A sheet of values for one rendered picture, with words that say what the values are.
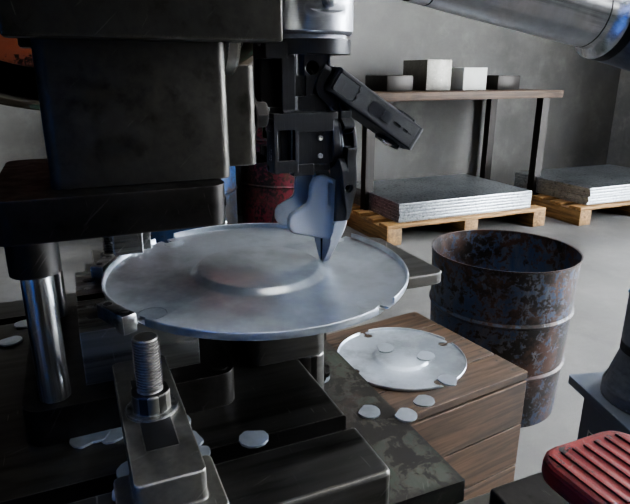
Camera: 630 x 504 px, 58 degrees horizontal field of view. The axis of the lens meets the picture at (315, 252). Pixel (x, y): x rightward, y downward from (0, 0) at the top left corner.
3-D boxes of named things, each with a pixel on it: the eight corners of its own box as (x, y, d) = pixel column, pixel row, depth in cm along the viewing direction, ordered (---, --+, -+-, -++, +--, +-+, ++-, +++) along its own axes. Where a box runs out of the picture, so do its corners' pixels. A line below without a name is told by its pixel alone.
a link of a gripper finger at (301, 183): (271, 256, 59) (269, 168, 57) (322, 250, 62) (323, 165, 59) (281, 265, 57) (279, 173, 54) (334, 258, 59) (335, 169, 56)
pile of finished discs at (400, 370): (409, 321, 147) (409, 318, 147) (494, 369, 124) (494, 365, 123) (313, 347, 133) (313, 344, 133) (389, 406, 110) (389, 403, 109)
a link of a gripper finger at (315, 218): (281, 265, 57) (279, 173, 54) (334, 258, 59) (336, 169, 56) (292, 275, 54) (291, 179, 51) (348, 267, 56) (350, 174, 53)
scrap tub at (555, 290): (497, 351, 205) (510, 224, 191) (592, 412, 169) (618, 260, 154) (397, 375, 190) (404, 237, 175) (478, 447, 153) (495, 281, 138)
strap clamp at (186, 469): (181, 405, 47) (171, 290, 44) (237, 557, 32) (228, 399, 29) (105, 422, 45) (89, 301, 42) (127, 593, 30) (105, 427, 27)
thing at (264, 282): (458, 264, 58) (458, 257, 58) (272, 386, 36) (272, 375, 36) (252, 216, 75) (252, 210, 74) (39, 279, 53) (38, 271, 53)
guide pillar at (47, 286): (71, 386, 44) (45, 211, 40) (71, 400, 42) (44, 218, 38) (40, 392, 43) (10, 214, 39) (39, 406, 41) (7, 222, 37)
